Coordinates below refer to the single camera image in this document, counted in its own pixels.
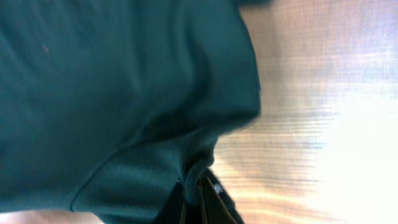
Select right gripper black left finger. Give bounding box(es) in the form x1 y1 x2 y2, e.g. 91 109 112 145
154 182 186 224

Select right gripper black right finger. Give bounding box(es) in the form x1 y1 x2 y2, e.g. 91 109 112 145
200 169 244 224

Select black t-shirt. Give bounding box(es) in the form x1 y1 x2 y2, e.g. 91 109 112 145
1 0 261 223

